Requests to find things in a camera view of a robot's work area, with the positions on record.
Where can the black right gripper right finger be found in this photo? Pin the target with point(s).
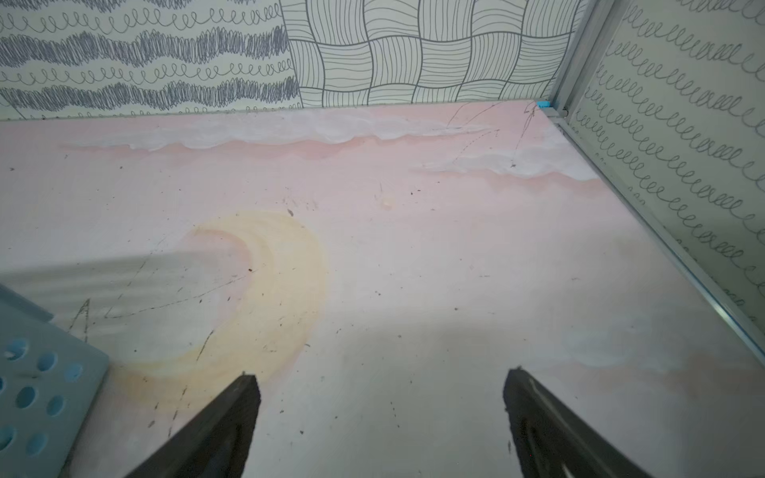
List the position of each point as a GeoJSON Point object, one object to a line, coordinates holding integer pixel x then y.
{"type": "Point", "coordinates": [550, 440]}

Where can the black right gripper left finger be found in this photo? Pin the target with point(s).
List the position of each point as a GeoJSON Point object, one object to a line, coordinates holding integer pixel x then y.
{"type": "Point", "coordinates": [216, 442]}

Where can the light blue perforated plastic basket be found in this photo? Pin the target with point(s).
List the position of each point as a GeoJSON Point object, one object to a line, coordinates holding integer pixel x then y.
{"type": "Point", "coordinates": [49, 380]}

